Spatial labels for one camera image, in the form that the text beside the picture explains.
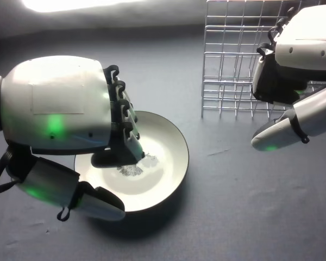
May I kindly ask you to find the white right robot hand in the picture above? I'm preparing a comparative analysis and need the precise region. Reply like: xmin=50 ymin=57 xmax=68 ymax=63
xmin=250 ymin=5 xmax=326 ymax=152

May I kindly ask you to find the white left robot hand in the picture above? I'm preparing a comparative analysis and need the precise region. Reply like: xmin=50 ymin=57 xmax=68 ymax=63
xmin=0 ymin=55 xmax=147 ymax=222

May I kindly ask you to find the silver wire rack shelf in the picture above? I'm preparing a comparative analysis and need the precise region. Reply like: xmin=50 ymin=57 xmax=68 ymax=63
xmin=200 ymin=0 xmax=326 ymax=119

